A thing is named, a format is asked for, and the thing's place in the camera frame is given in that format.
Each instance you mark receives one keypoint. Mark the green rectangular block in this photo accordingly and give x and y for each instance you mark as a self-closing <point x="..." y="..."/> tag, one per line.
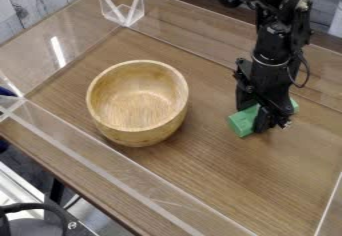
<point x="240" y="121"/>

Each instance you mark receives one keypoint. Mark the clear acrylic tray wall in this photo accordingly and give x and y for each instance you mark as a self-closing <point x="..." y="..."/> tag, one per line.
<point x="206" y="183"/>

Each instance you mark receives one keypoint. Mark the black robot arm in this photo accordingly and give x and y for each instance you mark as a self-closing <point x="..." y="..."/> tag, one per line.
<point x="283" y="33"/>

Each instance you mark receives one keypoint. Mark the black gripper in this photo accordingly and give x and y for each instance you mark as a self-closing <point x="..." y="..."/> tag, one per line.
<point x="264" y="85"/>

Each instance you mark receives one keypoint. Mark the black metal bracket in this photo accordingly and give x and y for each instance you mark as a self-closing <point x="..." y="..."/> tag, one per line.
<point x="57" y="216"/>

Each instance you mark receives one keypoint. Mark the black table leg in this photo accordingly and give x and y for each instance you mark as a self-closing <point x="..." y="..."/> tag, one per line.
<point x="56" y="191"/>

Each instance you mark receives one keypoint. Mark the brown wooden bowl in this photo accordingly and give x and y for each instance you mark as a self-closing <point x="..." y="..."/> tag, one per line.
<point x="137" y="100"/>

